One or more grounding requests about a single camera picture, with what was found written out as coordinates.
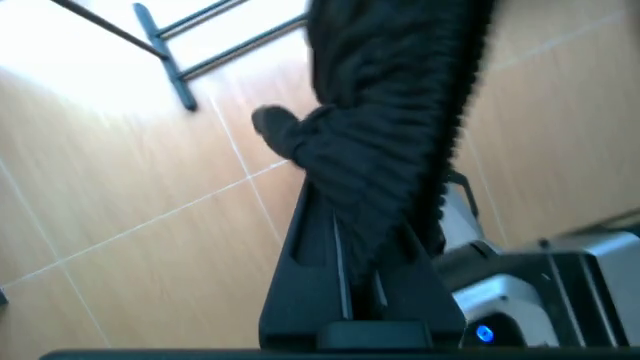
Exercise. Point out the black clothes rack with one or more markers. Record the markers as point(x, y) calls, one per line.
point(175, 75)

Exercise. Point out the black garment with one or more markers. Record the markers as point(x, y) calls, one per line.
point(380, 125)

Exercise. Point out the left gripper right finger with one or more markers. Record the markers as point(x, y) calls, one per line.
point(425, 300)

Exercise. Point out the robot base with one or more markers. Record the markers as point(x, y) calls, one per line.
point(575, 280)

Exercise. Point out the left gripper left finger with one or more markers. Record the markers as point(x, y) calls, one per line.
point(310, 295)

